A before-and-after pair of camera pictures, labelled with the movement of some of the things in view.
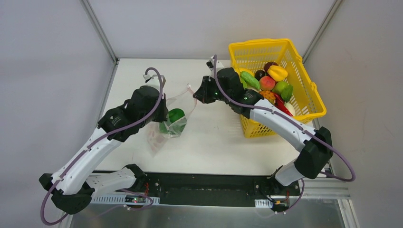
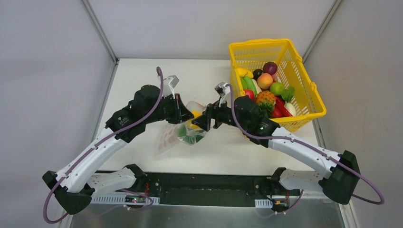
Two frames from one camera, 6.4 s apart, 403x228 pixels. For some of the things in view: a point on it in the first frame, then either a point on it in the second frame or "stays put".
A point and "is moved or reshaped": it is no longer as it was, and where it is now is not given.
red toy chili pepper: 279,103 stays put
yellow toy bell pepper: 277,73 -> 196,113
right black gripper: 204,92 -> 215,114
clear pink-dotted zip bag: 161,133 is moved or reshaped
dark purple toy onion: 267,66 stays put
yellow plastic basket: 307,105 stays put
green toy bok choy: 175,124 -> 191,139
